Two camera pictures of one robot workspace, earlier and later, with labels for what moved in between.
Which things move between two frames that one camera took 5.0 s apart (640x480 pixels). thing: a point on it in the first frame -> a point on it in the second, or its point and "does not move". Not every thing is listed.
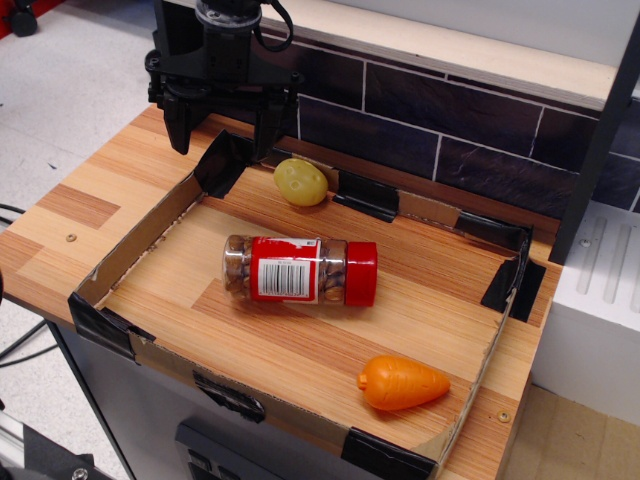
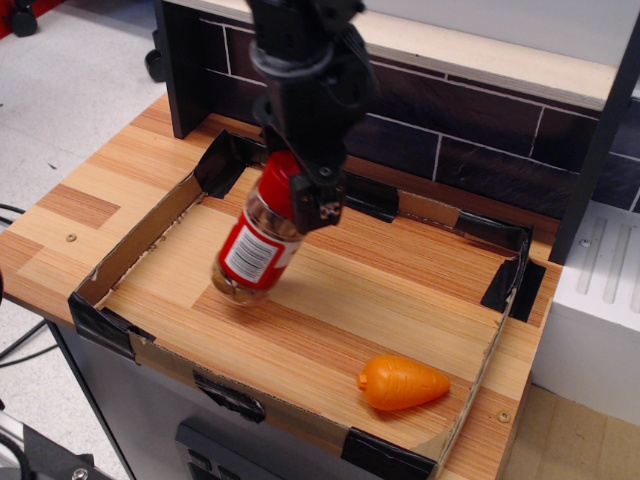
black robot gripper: [204, 48] -> [320, 74]
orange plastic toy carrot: [391, 383] does not move
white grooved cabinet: [590, 349] does not move
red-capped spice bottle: [293, 270] -> [262, 245]
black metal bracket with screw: [47, 458] does not move
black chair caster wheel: [23, 21] does not move
